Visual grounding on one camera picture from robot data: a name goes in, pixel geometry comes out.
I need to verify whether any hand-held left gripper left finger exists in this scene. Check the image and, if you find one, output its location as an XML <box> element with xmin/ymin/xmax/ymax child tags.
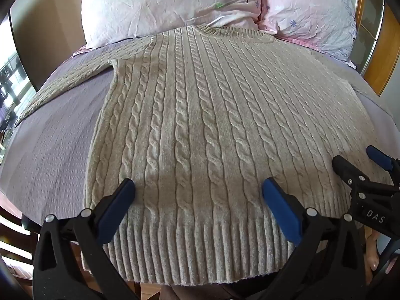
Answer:
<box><xmin>33</xmin><ymin>178</ymin><xmax>136</xmax><ymax>300</ymax></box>

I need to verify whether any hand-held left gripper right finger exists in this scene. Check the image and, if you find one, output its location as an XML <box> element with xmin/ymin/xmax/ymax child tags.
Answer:
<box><xmin>261</xmin><ymin>178</ymin><xmax>367</xmax><ymax>300</ymax></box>

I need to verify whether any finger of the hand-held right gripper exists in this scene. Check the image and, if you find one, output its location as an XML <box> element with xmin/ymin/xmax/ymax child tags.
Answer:
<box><xmin>332</xmin><ymin>155</ymin><xmax>400</xmax><ymax>199</ymax></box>
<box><xmin>366</xmin><ymin>145</ymin><xmax>400</xmax><ymax>176</ymax></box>

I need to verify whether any beige cable-knit sweater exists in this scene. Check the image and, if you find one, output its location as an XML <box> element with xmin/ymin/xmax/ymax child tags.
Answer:
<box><xmin>14</xmin><ymin>23</ymin><xmax>396</xmax><ymax>288</ymax></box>

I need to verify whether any person's right hand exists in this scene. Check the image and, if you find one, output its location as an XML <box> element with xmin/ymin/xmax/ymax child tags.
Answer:
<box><xmin>364</xmin><ymin>227</ymin><xmax>381</xmax><ymax>284</ymax></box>

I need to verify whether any purple bed sheet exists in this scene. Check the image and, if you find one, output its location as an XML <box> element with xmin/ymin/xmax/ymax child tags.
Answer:
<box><xmin>0</xmin><ymin>34</ymin><xmax>400</xmax><ymax>226</ymax></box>

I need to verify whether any wooden headboard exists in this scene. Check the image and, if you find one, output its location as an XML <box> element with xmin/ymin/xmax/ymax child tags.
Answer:
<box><xmin>352</xmin><ymin>0</ymin><xmax>400</xmax><ymax>97</ymax></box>

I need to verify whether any window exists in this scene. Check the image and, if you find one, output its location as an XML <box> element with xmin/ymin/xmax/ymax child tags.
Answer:
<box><xmin>0</xmin><ymin>48</ymin><xmax>36</xmax><ymax>138</ymax></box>

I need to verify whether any pink floral pillow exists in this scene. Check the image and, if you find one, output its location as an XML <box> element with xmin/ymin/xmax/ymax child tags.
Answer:
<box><xmin>259</xmin><ymin>0</ymin><xmax>358</xmax><ymax>69</ymax></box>

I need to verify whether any white floral pillow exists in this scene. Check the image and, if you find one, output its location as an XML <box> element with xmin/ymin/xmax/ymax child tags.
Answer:
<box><xmin>80</xmin><ymin>0</ymin><xmax>267</xmax><ymax>51</ymax></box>

